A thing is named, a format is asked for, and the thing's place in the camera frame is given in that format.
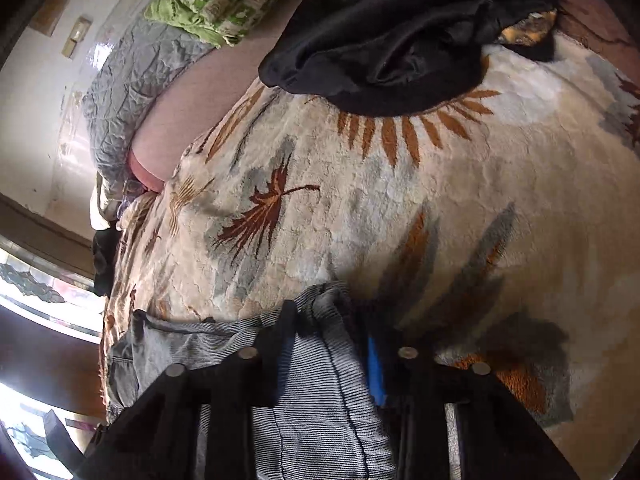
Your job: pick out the black crumpled cloth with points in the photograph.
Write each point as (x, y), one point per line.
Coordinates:
(400, 35)

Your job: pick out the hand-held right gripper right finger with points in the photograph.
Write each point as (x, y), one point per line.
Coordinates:
(376, 370)

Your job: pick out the grey quilted blanket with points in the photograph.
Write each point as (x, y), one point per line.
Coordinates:
(130, 90)

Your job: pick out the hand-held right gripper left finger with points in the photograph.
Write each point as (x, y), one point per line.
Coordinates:
(278, 360)

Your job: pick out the yellow printed cloth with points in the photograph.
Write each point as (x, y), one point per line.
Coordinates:
(530, 30)

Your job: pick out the dark cloth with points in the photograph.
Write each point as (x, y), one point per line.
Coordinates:
(102, 265)

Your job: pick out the crumpled light bed sheet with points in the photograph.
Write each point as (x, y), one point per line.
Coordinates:
(107, 200)

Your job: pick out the leaf print plush blanket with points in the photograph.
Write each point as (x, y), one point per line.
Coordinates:
(350, 220)

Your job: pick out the pink mattress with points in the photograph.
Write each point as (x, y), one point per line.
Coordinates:
(200, 95)

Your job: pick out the grey striped pants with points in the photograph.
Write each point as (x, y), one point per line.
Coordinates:
(315, 410)

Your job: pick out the beige wall switch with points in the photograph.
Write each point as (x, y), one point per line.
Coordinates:
(76, 37)

